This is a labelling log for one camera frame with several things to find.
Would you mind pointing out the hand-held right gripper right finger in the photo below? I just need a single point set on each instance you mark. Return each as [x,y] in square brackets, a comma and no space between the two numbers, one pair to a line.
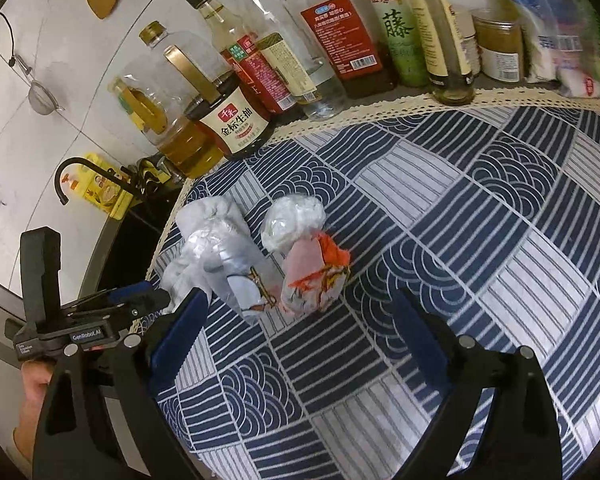
[425,345]

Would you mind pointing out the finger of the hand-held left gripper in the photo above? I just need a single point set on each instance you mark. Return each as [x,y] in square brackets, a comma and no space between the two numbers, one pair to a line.
[130,290]
[150,301]

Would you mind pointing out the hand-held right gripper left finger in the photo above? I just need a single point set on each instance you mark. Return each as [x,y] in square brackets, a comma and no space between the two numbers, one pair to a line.
[180,340]

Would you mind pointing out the pink orange wrapper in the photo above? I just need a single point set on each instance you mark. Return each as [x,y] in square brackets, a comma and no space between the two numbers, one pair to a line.
[312,275]

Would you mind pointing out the white plastic ball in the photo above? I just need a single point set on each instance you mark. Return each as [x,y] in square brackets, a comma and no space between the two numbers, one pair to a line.
[292,222]

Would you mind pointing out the person's left hand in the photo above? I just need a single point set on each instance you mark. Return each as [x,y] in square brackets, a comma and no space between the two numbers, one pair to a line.
[32,377]

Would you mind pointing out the black sink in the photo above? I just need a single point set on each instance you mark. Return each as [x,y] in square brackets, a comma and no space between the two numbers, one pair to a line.
[140,240]

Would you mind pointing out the yellow dish soap bottle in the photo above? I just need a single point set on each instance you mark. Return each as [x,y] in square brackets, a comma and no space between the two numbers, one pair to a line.
[97,195]

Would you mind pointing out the blue patterned tablecloth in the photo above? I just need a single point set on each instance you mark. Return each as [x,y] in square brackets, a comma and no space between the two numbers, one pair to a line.
[455,235]

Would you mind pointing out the black yellow sponge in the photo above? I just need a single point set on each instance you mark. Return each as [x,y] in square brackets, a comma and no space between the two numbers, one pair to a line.
[150,172]

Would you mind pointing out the black faucet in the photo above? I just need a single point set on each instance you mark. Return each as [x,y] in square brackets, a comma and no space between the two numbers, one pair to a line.
[77,162]

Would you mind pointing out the clear cooking oil jug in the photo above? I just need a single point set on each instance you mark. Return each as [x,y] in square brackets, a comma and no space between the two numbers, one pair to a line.
[185,150]

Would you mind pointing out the metal mesh strainer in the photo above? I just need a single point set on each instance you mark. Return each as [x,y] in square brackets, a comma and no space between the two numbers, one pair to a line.
[42,97]

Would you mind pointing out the green label yellow cap bottle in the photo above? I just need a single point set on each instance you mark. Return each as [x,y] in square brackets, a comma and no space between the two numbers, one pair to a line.
[122,100]

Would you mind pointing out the dark soy sauce jug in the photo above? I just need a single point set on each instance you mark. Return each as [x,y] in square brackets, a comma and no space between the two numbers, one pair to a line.
[235,125]

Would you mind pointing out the black cap red label bottle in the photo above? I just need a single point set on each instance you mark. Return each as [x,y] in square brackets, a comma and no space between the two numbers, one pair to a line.
[255,72]

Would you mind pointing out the clear yellow cap bottle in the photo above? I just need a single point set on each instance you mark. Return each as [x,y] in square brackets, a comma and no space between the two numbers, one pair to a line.
[290,55]

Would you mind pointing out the olive oil bottle yellow cap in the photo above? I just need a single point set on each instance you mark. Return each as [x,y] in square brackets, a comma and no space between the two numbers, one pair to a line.
[445,45]

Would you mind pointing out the small white red-label packet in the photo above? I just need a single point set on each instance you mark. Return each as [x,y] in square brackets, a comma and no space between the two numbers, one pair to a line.
[580,84]

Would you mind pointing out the small white jar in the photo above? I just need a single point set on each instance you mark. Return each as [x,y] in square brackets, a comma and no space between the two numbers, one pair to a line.
[472,45]

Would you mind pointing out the yellow paste jar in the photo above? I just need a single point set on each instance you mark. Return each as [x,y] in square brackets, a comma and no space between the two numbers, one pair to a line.
[500,50]

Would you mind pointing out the green oil bottle gold cap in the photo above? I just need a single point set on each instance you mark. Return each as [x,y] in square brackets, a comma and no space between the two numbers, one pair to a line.
[400,35]

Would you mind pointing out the gold cap red label bottle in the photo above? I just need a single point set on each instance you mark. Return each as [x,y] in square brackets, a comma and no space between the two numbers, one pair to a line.
[345,35]

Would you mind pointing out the white plastic seasoning bag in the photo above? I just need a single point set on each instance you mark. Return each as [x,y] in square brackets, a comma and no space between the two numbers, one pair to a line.
[555,35]

